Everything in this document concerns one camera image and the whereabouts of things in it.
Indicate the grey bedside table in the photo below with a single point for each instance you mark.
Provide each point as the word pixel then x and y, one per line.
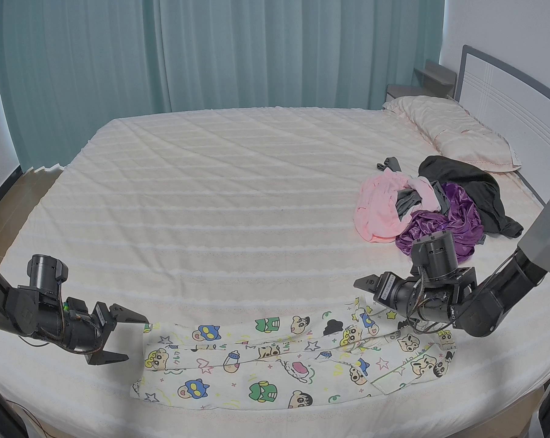
pixel 434 78

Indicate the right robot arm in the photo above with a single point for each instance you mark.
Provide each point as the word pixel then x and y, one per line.
pixel 489 304

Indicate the pink garment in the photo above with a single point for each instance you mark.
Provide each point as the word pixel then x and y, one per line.
pixel 375 208

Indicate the grey garment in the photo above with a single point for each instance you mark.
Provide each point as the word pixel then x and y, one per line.
pixel 405 201

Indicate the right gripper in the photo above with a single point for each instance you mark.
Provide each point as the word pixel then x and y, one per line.
pixel 400 294

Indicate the white printed pyjama top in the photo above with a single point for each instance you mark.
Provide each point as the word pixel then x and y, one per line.
pixel 265 372

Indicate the black garment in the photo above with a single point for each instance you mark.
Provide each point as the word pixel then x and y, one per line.
pixel 480 185

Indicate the purple satin garment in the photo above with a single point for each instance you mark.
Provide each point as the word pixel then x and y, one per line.
pixel 462 219

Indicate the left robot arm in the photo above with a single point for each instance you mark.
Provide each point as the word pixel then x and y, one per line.
pixel 23 313

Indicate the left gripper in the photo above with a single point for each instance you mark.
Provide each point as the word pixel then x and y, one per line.
pixel 87 336

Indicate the bed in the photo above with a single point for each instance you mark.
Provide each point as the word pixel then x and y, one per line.
pixel 211 190

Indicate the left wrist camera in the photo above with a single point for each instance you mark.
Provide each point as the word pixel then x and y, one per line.
pixel 77 308

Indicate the pale pink pillow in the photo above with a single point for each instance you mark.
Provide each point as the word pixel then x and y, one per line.
pixel 457 135

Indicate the blue-green curtain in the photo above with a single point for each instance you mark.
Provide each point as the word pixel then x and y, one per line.
pixel 293 39
pixel 74 62

